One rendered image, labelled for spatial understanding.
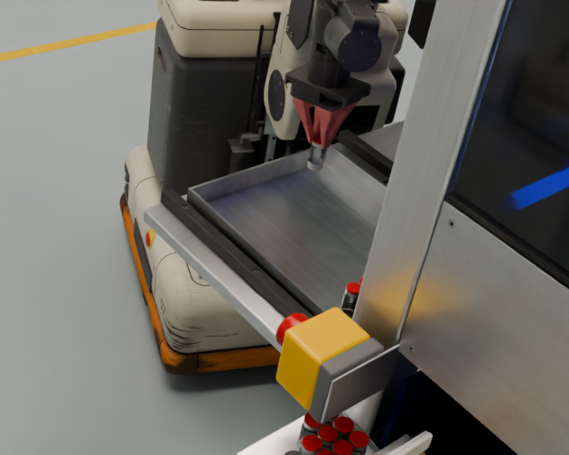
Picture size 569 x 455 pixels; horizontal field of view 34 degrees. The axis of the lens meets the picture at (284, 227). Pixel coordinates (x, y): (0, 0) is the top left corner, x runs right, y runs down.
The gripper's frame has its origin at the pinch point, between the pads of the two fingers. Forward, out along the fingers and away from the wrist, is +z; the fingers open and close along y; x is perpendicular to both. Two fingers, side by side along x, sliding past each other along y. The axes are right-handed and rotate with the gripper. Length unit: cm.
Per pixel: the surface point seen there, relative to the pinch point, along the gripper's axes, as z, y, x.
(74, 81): 78, -166, 107
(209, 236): 8.6, -2.9, -19.3
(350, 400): 4.4, 30.2, -37.0
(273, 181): 9.1, -6.6, -0.6
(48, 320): 90, -84, 22
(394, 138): 8.7, -1.1, 24.9
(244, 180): 7.4, -8.0, -5.9
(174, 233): 10.1, -8.0, -20.3
